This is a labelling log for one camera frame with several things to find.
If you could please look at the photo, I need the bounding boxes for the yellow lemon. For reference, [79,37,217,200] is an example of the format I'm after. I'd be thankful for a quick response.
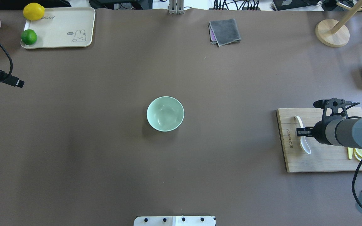
[23,3,45,21]

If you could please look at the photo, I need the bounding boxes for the bamboo cutting board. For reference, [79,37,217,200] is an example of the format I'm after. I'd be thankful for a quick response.
[276,108,359,173]

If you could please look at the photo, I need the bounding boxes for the grey metal bracket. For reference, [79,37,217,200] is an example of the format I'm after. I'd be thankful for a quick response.
[168,0,184,14]

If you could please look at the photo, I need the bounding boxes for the beige rabbit tray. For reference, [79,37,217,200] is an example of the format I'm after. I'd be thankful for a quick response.
[20,7,96,49]

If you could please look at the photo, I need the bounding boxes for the light green bowl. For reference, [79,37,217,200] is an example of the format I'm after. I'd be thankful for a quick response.
[146,96,185,132]

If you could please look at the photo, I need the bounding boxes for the white mounting plate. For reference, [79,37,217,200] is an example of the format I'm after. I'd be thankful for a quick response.
[133,215,217,226]

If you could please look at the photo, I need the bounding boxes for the yellow plastic knife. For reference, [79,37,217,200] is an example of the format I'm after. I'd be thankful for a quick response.
[347,147,353,160]

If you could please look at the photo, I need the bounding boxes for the white ceramic spoon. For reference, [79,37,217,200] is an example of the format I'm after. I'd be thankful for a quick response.
[294,116,311,154]

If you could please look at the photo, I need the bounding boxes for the folded grey cloth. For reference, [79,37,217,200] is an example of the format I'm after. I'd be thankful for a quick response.
[208,19,241,47]

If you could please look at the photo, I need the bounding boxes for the wooden stand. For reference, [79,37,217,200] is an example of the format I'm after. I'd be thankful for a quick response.
[315,0,362,48]

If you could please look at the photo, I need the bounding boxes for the green lime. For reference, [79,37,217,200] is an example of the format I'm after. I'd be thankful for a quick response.
[21,30,37,45]

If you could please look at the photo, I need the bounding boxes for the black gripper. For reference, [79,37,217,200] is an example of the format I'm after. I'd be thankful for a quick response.
[296,121,327,144]

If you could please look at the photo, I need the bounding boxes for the black background cables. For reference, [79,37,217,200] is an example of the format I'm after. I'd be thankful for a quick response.
[213,0,261,11]

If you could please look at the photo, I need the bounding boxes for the lower top lemon slice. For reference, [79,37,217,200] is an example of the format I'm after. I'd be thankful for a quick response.
[354,148,362,158]

